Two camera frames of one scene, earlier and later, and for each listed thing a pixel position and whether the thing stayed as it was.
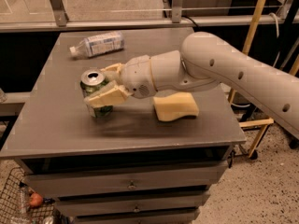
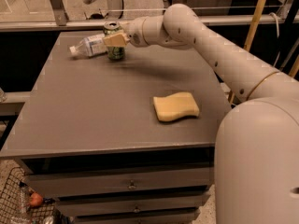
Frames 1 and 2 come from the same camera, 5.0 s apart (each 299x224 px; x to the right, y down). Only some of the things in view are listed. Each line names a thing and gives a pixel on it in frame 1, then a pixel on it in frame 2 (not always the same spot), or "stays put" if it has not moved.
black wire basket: x=16 y=207 stays put
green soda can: x=92 y=80 -> x=111 y=28
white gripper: x=136 y=76 -> x=135 y=32
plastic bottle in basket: x=23 y=204 stays put
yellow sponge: x=176 y=105 stays put
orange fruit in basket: x=35 y=200 stays put
